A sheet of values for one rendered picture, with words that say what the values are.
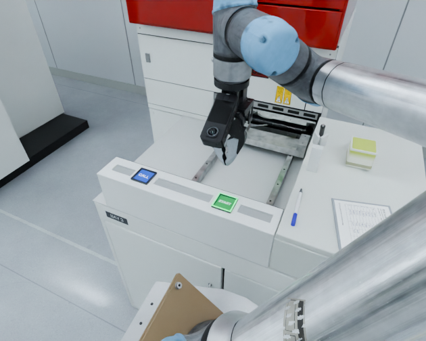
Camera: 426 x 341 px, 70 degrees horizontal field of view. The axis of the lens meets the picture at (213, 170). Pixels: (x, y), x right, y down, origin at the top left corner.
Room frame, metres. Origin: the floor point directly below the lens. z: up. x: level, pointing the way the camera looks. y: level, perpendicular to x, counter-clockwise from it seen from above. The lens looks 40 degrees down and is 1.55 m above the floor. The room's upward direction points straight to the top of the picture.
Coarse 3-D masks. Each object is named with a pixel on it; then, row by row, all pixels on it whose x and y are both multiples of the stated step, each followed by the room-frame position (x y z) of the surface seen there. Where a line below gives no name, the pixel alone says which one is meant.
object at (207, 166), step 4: (212, 152) 0.95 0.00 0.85; (212, 156) 0.92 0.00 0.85; (216, 156) 0.93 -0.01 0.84; (208, 160) 0.90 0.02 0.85; (212, 160) 0.90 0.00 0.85; (204, 164) 0.87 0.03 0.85; (208, 164) 0.87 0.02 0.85; (212, 164) 0.90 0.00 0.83; (200, 168) 0.85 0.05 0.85; (204, 168) 0.85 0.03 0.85; (208, 168) 0.87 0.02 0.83; (200, 172) 0.83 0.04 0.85; (204, 172) 0.84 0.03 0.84; (196, 176) 0.81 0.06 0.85; (200, 176) 0.81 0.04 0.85; (204, 176) 0.84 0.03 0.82; (192, 180) 0.78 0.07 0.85; (196, 180) 0.78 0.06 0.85; (200, 180) 0.81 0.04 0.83
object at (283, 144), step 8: (248, 136) 1.02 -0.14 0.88; (256, 136) 1.02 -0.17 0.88; (264, 136) 1.02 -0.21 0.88; (272, 136) 1.02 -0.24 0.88; (280, 136) 1.02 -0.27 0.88; (256, 144) 0.98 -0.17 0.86; (264, 144) 0.97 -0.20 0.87; (272, 144) 0.96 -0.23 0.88; (280, 144) 0.96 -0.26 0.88; (288, 144) 0.96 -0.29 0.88; (296, 144) 0.96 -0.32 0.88; (288, 152) 0.93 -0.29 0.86; (296, 152) 0.92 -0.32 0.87; (304, 152) 0.91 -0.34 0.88
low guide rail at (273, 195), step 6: (288, 156) 0.92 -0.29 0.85; (288, 162) 0.88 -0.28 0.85; (282, 168) 0.85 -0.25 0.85; (288, 168) 0.87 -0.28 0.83; (282, 174) 0.82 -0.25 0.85; (282, 180) 0.78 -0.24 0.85; (276, 186) 0.75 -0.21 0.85; (276, 192) 0.72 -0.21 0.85; (270, 198) 0.70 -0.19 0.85; (276, 198) 0.72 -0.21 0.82; (270, 204) 0.67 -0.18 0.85
